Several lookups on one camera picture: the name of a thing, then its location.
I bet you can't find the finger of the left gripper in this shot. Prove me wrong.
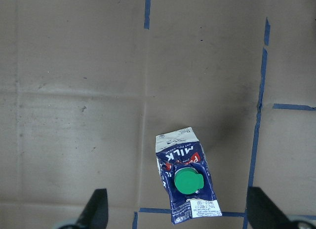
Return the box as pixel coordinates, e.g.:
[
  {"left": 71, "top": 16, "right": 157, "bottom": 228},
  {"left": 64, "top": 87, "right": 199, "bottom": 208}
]
[
  {"left": 55, "top": 189, "right": 109, "bottom": 229},
  {"left": 246, "top": 187, "right": 316, "bottom": 229}
]

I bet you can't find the blue white milk carton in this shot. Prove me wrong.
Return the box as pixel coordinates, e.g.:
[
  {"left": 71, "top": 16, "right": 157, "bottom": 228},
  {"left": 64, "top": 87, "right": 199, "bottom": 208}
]
[{"left": 156, "top": 127, "right": 222, "bottom": 224}]

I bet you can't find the brown paper table cover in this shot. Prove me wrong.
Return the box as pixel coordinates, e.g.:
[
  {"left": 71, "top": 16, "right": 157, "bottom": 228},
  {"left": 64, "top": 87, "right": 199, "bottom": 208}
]
[{"left": 0, "top": 0, "right": 316, "bottom": 229}]

